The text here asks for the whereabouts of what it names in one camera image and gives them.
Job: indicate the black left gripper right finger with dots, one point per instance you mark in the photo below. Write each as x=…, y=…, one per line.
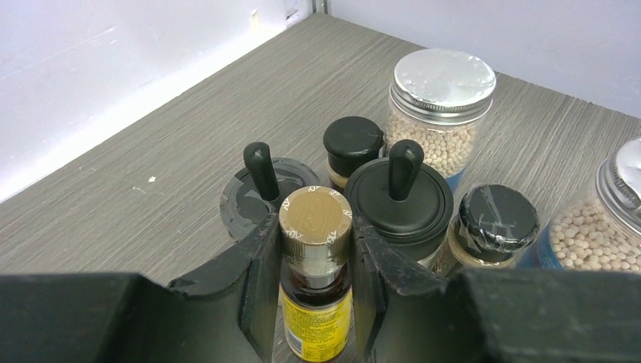
x=405, y=313

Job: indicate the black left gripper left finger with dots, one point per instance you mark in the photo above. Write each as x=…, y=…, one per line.
x=223, y=311

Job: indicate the taped black lid spice jar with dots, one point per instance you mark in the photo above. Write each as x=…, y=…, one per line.
x=260, y=187

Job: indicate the small taped black cap bottle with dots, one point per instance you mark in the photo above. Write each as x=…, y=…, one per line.
x=493, y=225

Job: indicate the silver lid blue label jar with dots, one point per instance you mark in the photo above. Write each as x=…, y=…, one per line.
x=598, y=229

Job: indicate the silver lid peppercorn jar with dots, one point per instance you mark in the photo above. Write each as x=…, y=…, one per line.
x=438, y=98

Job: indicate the black lid handled spice jar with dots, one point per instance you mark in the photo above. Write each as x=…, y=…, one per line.
x=407, y=202

